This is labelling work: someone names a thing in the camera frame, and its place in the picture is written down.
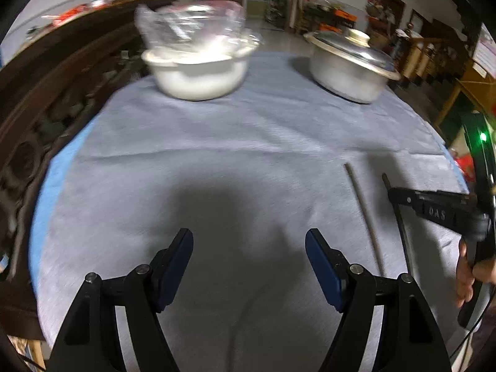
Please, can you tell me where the wall calendar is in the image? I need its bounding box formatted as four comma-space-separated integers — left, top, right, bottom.
472, 24, 496, 78

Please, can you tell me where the dark wooden sideboard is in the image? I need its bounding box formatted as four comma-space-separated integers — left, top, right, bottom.
1, 0, 181, 340

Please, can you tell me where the grey felt table cloth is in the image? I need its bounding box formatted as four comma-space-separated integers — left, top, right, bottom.
36, 52, 466, 371

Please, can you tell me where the white bowl with plastic bag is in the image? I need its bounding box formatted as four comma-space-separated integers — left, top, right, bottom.
135, 0, 261, 102

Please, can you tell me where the blue round table cover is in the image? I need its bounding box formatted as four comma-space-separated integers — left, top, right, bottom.
28, 117, 98, 297

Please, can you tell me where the person right hand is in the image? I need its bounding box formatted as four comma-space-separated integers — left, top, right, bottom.
456, 238, 496, 308

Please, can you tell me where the dark chopstick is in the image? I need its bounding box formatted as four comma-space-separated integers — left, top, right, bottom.
388, 197, 414, 276
344, 162, 385, 277

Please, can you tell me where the aluminium pot with lid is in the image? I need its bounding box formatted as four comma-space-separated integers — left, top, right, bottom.
304, 29, 400, 104

